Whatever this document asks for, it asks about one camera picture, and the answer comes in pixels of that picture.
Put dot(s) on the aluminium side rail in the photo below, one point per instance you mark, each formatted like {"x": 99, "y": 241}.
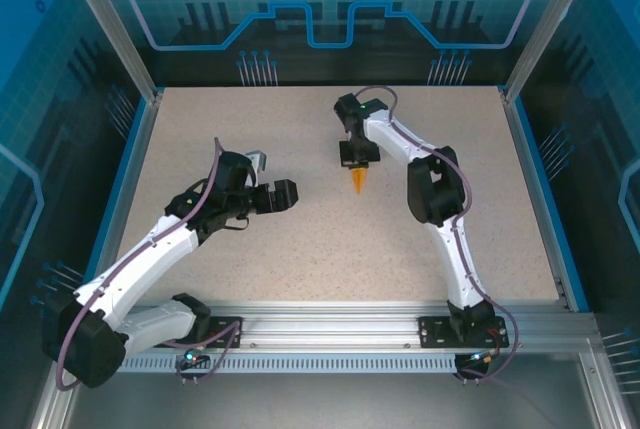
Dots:
{"x": 523, "y": 159}
{"x": 141, "y": 159}

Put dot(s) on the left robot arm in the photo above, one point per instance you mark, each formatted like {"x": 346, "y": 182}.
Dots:
{"x": 140, "y": 259}

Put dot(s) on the aluminium corner post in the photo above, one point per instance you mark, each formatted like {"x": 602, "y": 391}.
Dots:
{"x": 120, "y": 34}
{"x": 537, "y": 34}

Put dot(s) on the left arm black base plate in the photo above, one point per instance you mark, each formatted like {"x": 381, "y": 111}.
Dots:
{"x": 227, "y": 334}

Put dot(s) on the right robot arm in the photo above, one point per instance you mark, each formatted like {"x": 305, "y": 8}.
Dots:
{"x": 440, "y": 184}

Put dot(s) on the connector with green light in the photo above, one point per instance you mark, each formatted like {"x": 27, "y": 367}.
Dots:
{"x": 482, "y": 358}
{"x": 194, "y": 355}

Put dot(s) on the aluminium cross rail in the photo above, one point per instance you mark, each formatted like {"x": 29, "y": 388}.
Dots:
{"x": 325, "y": 324}

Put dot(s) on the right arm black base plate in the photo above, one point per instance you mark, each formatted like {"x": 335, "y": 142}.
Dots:
{"x": 435, "y": 333}

